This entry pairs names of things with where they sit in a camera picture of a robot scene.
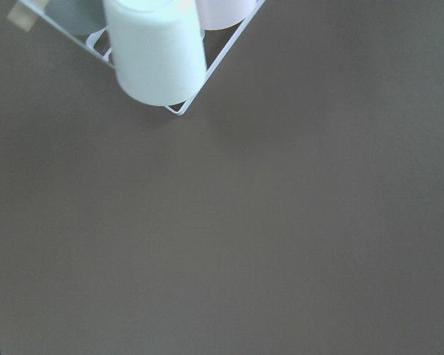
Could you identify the white wire cup rack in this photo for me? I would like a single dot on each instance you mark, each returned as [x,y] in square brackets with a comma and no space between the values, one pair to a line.
[217,43]

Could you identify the pink plastic cup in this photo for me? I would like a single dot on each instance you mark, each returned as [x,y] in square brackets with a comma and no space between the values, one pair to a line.
[222,14]

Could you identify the grey-blue plastic cup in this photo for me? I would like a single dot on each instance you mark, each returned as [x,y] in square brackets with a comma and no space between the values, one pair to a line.
[78,17]

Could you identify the white plastic cup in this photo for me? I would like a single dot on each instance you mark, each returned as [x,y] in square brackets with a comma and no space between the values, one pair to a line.
[157,49]

